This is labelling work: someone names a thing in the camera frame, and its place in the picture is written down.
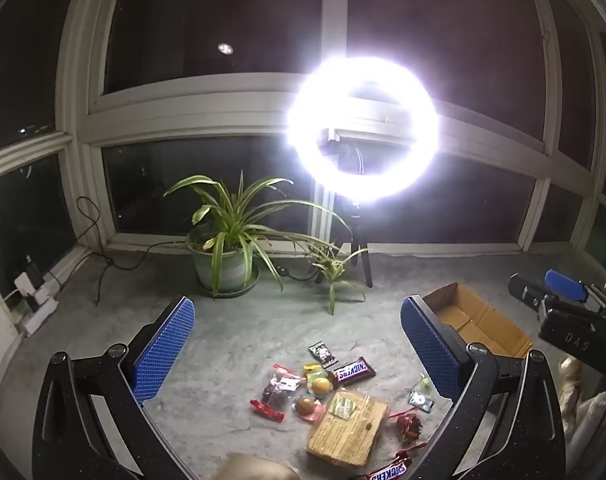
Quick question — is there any white plug adapter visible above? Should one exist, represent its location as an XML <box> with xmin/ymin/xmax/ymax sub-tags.
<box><xmin>14</xmin><ymin>255</ymin><xmax>46</xmax><ymax>297</ymax></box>

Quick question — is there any brown chocolate bar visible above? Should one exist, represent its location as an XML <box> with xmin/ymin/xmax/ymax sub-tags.
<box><xmin>363</xmin><ymin>449</ymin><xmax>420</xmax><ymax>480</ymax></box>
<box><xmin>331</xmin><ymin>356</ymin><xmax>377</xmax><ymax>387</ymax></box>

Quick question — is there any small black snack packet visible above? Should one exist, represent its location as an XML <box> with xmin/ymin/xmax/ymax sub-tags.
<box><xmin>309</xmin><ymin>342</ymin><xmax>340</xmax><ymax>368</ymax></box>

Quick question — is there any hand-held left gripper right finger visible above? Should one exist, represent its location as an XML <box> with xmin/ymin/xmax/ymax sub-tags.
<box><xmin>399</xmin><ymin>295</ymin><xmax>567</xmax><ymax>480</ymax></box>

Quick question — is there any small spider plant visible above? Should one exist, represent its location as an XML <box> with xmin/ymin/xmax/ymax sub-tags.
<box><xmin>308</xmin><ymin>245</ymin><xmax>368</xmax><ymax>316</ymax></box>

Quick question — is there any pale green small packet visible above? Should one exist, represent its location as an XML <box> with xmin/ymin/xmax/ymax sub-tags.
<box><xmin>329</xmin><ymin>392</ymin><xmax>361</xmax><ymax>420</ymax></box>

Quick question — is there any green round candy packet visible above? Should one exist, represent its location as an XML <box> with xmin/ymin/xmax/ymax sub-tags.
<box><xmin>407</xmin><ymin>390</ymin><xmax>436</xmax><ymax>413</ymax></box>

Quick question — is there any black power cable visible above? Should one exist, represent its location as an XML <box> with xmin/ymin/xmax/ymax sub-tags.
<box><xmin>45</xmin><ymin>196</ymin><xmax>194</xmax><ymax>307</ymax></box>

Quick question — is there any red candy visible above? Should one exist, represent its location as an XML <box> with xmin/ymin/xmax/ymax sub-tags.
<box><xmin>389</xmin><ymin>407</ymin><xmax>426</xmax><ymax>446</ymax></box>

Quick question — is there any large cracker pack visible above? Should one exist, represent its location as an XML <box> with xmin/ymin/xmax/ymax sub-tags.
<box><xmin>305</xmin><ymin>390</ymin><xmax>390</xmax><ymax>467</ymax></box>

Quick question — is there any black cable with controller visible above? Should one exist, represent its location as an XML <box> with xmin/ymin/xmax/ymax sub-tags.
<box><xmin>270</xmin><ymin>262</ymin><xmax>328</xmax><ymax>283</ymax></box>

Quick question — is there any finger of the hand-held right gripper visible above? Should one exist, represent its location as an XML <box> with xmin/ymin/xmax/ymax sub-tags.
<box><xmin>508</xmin><ymin>273</ymin><xmax>558</xmax><ymax>312</ymax></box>
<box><xmin>544</xmin><ymin>269</ymin><xmax>606</xmax><ymax>307</ymax></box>

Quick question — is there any white window frame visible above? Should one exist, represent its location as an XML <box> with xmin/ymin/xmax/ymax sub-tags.
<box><xmin>0</xmin><ymin>0</ymin><xmax>606</xmax><ymax>281</ymax></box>

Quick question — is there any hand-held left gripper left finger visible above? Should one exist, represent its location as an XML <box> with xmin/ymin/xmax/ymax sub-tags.
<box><xmin>32</xmin><ymin>296</ymin><xmax>196</xmax><ymax>480</ymax></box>

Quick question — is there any person's right hand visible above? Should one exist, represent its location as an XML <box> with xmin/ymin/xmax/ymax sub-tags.
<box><xmin>557</xmin><ymin>356</ymin><xmax>584</xmax><ymax>412</ymax></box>

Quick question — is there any black phone holder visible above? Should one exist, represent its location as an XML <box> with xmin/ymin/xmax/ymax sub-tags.
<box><xmin>319</xmin><ymin>129</ymin><xmax>366</xmax><ymax>173</ymax></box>

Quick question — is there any green pot saucer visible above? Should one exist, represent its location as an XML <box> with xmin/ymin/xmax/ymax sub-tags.
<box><xmin>198</xmin><ymin>265</ymin><xmax>260</xmax><ymax>300</ymax></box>

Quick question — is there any white power strip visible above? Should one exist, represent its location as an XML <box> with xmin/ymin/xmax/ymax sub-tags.
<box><xmin>13</xmin><ymin>282</ymin><xmax>64</xmax><ymax>337</ymax></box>

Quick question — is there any clear red-edged snack packet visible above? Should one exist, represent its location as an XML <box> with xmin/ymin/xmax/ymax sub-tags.
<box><xmin>249</xmin><ymin>364</ymin><xmax>306</xmax><ymax>422</ymax></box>

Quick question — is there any cardboard box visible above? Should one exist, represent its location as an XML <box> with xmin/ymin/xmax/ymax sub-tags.
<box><xmin>422</xmin><ymin>281</ymin><xmax>534</xmax><ymax>360</ymax></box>

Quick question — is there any yellow jelly cup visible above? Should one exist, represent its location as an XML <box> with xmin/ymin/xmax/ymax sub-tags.
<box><xmin>305</xmin><ymin>367</ymin><xmax>336</xmax><ymax>401</ymax></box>

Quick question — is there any brown jelly cup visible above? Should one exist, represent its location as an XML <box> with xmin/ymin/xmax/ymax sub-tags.
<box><xmin>292</xmin><ymin>394</ymin><xmax>326</xmax><ymax>423</ymax></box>

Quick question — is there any large spider plant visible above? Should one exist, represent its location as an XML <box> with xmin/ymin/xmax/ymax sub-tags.
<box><xmin>163</xmin><ymin>172</ymin><xmax>354</xmax><ymax>302</ymax></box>

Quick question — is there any black tripod stand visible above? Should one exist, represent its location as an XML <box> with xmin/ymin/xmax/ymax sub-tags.
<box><xmin>328</xmin><ymin>200</ymin><xmax>374</xmax><ymax>289</ymax></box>

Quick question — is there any bright ring light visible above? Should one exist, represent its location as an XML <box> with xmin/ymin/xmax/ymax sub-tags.
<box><xmin>287</xmin><ymin>55</ymin><xmax>441</xmax><ymax>206</ymax></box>

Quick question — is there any green plant pot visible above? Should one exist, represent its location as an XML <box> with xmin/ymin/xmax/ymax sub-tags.
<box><xmin>187</xmin><ymin>225</ymin><xmax>256</xmax><ymax>293</ymax></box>

